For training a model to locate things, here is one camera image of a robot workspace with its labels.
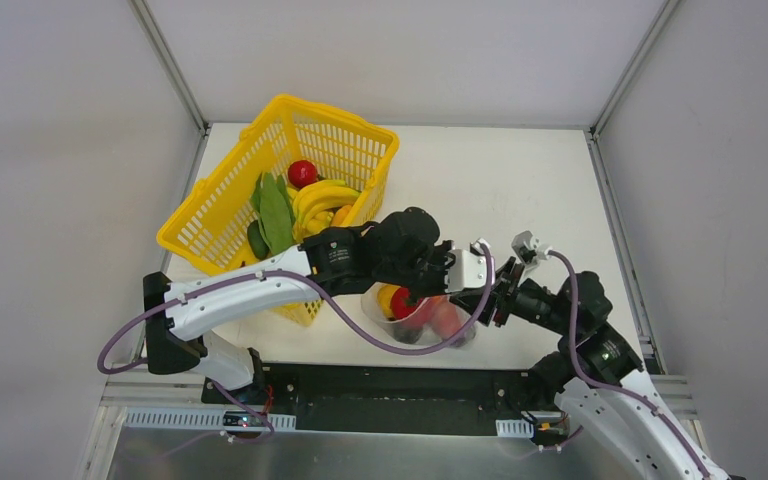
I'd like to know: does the clear zip top bag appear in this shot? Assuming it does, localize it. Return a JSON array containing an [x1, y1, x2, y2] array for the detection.
[[360, 283, 476, 350]]

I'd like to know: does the pink peach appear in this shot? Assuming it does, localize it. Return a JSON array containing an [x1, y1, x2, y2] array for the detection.
[[429, 299, 462, 340]]

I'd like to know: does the dark purple eggplant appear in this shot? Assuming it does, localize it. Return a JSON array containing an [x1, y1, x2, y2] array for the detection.
[[392, 322, 425, 345]]

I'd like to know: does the green bell pepper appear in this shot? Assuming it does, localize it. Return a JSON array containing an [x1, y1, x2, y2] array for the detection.
[[246, 220, 270, 260]]

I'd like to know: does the yellow plastic basket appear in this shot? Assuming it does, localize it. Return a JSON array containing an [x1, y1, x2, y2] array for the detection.
[[155, 93, 402, 327]]

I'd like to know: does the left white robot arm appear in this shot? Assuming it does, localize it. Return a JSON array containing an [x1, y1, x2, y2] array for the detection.
[[143, 207, 463, 375]]

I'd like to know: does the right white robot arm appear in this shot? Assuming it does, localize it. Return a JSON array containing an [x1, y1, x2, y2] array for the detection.
[[489, 258, 730, 479]]

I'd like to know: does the orange yellow fruit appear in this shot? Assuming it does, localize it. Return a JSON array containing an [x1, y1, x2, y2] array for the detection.
[[330, 204, 352, 227]]

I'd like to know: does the yellow banana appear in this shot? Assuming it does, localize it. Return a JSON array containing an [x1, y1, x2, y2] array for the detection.
[[292, 179, 361, 241]]

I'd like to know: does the red tomato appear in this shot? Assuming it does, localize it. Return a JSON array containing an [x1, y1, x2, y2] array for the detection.
[[286, 160, 320, 190]]

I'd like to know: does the large green leaf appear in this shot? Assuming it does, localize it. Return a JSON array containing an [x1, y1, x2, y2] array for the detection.
[[250, 172, 295, 254]]

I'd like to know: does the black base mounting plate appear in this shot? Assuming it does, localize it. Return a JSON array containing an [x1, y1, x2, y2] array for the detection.
[[231, 362, 562, 436]]

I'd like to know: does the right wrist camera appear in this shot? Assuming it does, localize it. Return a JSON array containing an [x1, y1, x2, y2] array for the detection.
[[511, 230, 552, 267]]

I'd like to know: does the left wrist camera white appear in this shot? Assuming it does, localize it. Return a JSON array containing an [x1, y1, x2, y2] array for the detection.
[[446, 238, 495, 293]]

